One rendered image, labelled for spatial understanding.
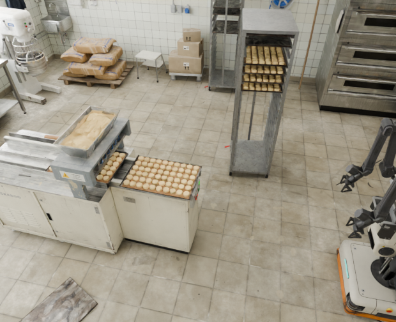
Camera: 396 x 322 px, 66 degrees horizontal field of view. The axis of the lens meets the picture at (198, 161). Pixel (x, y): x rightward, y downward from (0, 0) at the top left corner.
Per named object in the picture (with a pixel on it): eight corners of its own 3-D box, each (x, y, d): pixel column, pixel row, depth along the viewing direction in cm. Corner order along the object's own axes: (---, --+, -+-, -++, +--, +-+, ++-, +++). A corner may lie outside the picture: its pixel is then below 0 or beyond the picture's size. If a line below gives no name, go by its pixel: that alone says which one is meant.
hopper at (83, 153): (57, 158, 237) (52, 144, 227) (93, 119, 277) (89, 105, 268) (91, 164, 231) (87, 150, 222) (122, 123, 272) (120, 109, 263)
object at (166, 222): (124, 243, 317) (106, 181, 258) (137, 216, 342) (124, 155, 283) (190, 257, 304) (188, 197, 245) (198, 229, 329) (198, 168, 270)
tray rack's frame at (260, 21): (269, 179, 381) (301, 31, 262) (227, 176, 385) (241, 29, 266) (266, 147, 428) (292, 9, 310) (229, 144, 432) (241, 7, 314)
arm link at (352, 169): (372, 172, 218) (369, 164, 225) (359, 165, 217) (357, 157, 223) (358, 182, 226) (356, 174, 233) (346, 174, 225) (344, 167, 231)
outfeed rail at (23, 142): (5, 142, 307) (2, 137, 302) (7, 140, 309) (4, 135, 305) (200, 176, 270) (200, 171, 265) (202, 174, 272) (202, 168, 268)
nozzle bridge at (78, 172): (62, 195, 254) (49, 165, 231) (103, 142, 306) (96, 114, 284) (98, 202, 248) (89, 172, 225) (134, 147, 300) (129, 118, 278)
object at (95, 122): (57, 151, 233) (55, 144, 229) (92, 113, 272) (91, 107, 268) (89, 156, 228) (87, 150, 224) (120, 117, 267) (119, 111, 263)
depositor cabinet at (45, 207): (6, 232, 327) (-33, 175, 271) (46, 184, 379) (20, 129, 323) (117, 258, 304) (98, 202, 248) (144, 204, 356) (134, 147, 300)
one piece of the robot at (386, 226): (386, 211, 235) (399, 192, 221) (396, 242, 215) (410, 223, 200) (365, 208, 238) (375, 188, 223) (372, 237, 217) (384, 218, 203)
